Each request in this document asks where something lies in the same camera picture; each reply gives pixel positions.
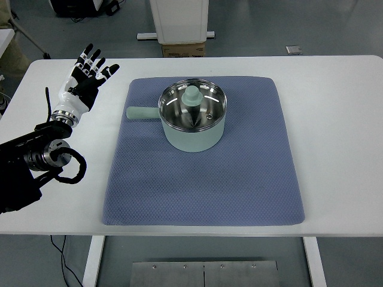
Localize grey metal stand leg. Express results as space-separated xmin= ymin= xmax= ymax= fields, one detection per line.
xmin=10 ymin=16 xmax=51 ymax=59

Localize person in khaki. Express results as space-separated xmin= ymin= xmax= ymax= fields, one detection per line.
xmin=0 ymin=0 xmax=31 ymax=79

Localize small white side table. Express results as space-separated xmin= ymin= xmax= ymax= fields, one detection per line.
xmin=0 ymin=28 xmax=15 ymax=58

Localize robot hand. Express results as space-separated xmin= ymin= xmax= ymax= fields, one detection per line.
xmin=53 ymin=43 xmax=120 ymax=117

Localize green pot with handle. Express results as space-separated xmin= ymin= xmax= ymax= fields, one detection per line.
xmin=125 ymin=78 xmax=227 ymax=153

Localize white stand foot bar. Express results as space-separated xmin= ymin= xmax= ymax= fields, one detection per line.
xmin=136 ymin=30 xmax=215 ymax=41

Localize black cable under table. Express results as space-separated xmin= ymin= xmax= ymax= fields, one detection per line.
xmin=50 ymin=235 xmax=83 ymax=287

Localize small black box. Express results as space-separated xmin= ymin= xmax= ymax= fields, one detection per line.
xmin=104 ymin=0 xmax=121 ymax=16

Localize black and white equipment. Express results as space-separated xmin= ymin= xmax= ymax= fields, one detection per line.
xmin=49 ymin=0 xmax=104 ymax=18

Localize blue textured mat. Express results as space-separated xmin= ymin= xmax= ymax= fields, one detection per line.
xmin=101 ymin=76 xmax=306 ymax=227

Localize glass lid with green knob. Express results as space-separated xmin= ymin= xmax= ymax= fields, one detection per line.
xmin=157 ymin=78 xmax=227 ymax=132

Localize white table leg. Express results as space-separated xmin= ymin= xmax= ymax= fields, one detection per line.
xmin=302 ymin=237 xmax=327 ymax=287
xmin=82 ymin=236 xmax=106 ymax=287

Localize brown cardboard box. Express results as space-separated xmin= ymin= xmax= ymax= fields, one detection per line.
xmin=162 ymin=41 xmax=206 ymax=58

